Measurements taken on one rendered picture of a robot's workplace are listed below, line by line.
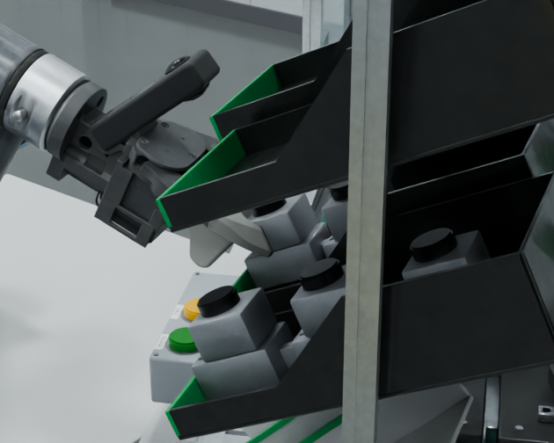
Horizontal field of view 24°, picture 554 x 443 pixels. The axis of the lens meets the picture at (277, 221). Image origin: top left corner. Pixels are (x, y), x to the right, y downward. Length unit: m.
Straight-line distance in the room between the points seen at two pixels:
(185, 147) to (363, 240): 0.36
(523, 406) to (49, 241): 0.86
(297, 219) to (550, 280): 0.31
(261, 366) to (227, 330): 0.03
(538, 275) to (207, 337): 0.25
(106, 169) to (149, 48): 4.54
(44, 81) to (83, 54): 4.51
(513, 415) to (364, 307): 0.59
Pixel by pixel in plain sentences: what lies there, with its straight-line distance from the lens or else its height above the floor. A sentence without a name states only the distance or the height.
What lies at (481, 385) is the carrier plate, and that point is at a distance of 1.38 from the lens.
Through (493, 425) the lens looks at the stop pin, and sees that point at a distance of 1.32.
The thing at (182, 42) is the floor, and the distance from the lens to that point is 5.70.
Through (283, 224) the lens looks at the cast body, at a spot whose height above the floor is 1.26.
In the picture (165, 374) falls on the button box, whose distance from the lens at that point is 1.44.
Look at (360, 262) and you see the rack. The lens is 0.75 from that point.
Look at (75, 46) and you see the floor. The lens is 5.71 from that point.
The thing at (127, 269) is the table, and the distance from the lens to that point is 1.84.
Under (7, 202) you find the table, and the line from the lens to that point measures 2.08.
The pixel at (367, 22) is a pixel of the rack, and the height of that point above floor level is 1.51.
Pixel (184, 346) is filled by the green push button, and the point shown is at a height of 0.97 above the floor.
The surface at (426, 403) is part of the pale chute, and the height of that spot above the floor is 1.17.
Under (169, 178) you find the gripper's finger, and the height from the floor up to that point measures 1.29.
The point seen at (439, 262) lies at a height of 1.33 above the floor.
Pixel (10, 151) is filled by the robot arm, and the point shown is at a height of 1.26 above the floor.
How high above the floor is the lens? 1.70
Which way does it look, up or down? 25 degrees down
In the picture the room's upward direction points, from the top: straight up
